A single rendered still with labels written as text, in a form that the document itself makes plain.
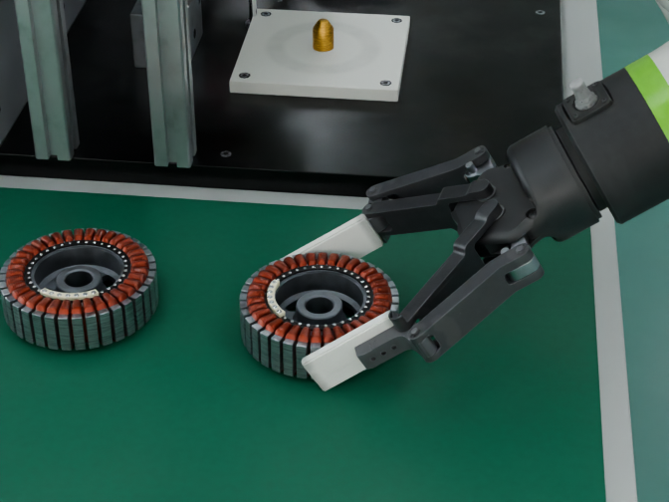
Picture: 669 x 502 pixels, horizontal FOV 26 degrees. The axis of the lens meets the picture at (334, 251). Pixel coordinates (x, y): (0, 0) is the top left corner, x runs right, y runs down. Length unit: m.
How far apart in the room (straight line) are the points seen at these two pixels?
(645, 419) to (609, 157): 1.22
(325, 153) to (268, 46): 0.18
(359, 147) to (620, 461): 0.39
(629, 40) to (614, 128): 2.22
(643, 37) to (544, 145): 2.22
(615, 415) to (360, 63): 0.47
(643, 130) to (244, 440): 0.33
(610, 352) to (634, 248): 1.45
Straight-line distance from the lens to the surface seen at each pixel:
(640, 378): 2.22
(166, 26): 1.14
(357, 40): 1.36
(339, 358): 0.97
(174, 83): 1.15
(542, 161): 0.97
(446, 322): 0.94
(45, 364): 1.03
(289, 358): 0.98
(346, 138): 1.23
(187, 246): 1.13
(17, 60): 1.28
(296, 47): 1.35
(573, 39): 1.46
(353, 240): 1.06
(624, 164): 0.96
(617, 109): 0.96
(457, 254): 0.97
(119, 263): 1.06
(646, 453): 2.09
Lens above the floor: 1.39
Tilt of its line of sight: 35 degrees down
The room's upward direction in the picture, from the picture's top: straight up
